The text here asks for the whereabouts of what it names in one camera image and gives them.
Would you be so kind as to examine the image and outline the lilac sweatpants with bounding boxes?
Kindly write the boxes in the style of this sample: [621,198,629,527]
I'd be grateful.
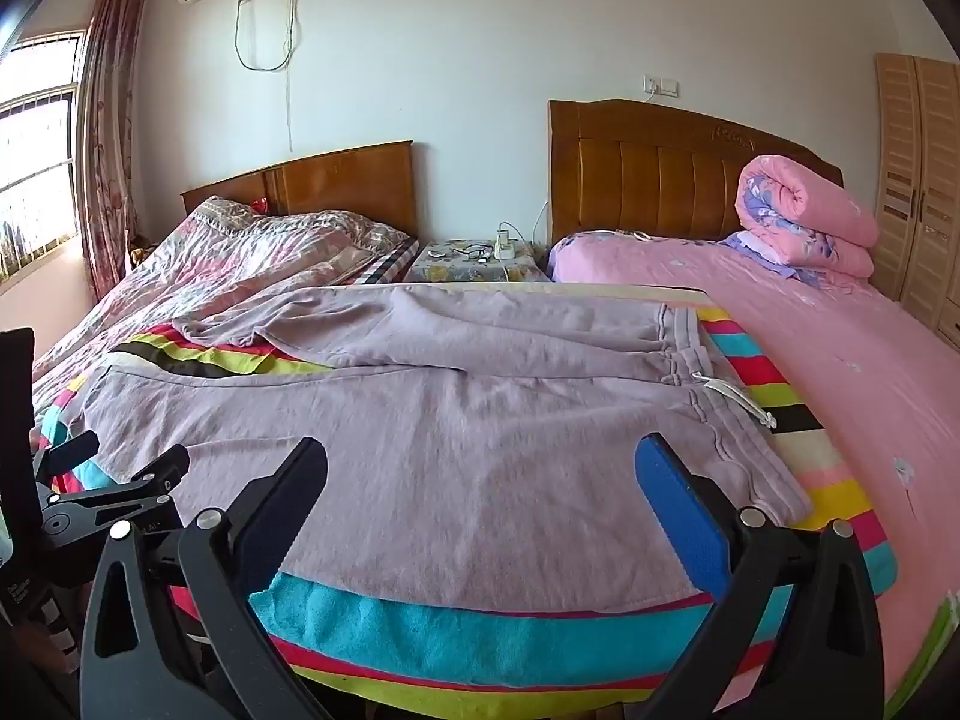
[65,286,812,613]

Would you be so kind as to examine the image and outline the rainbow striped blanket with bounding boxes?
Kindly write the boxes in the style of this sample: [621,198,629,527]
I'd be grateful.
[41,288,895,718]

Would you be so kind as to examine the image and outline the floral pink comforter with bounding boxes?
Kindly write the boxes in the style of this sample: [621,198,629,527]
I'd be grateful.
[32,195,418,410]

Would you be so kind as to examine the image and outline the pink bed sheet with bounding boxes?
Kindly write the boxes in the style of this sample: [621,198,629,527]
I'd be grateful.
[548,232,958,718]

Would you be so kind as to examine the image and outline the nightstand with floral cloth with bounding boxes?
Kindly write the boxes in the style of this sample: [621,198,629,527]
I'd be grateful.
[404,239,548,283]

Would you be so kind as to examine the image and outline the left wooden headboard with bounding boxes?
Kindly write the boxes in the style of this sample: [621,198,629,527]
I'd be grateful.
[181,142,418,238]

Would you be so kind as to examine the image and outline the wooden headboard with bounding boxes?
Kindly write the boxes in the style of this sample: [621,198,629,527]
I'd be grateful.
[181,142,418,238]
[548,99,843,242]

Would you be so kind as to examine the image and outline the window with bars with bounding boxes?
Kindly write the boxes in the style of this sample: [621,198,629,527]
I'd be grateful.
[0,31,83,280]

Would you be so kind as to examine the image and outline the white power strip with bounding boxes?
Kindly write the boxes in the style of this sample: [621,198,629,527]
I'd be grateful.
[494,231,514,260]

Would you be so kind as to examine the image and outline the rolled pink floral quilt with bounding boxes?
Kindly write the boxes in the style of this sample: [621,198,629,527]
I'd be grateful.
[734,154,880,280]

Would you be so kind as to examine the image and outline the pink floral curtain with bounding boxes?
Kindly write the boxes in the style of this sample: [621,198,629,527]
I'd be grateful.
[75,0,146,299]

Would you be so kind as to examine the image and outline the right wooden headboard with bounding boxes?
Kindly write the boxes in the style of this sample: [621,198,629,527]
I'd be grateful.
[548,99,843,242]

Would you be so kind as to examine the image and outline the light wooden wardrobe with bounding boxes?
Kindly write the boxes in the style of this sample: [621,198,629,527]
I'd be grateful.
[871,54,960,346]

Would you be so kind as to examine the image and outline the air conditioner cable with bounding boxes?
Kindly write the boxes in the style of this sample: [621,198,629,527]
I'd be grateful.
[232,0,305,155]

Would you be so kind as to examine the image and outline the white wall socket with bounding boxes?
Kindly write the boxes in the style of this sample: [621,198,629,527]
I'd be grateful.
[641,75,680,98]

